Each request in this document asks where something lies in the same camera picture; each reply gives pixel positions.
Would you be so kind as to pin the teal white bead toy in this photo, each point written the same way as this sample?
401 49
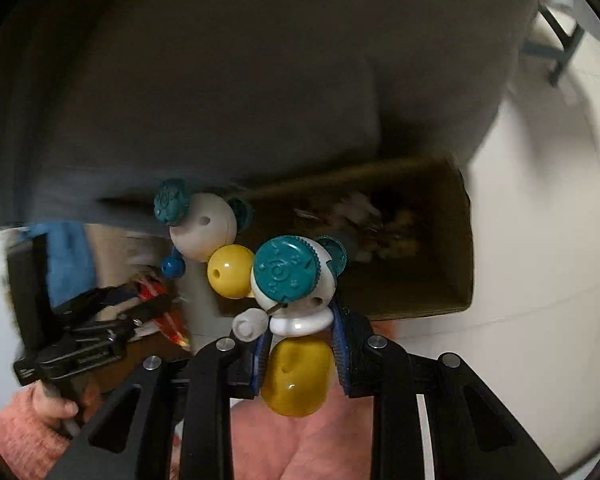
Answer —
292 279

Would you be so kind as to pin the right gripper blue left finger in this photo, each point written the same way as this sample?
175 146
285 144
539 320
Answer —
260 351

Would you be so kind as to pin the person's left hand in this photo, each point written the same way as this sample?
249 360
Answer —
54 410

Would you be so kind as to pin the blue cloth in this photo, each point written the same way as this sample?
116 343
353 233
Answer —
70 263

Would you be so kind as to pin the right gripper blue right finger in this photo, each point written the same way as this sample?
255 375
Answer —
340 349

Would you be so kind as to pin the cardboard trash box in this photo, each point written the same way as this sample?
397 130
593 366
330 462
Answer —
405 225

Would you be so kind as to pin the pink fleece legs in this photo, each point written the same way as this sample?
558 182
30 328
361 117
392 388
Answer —
333 443

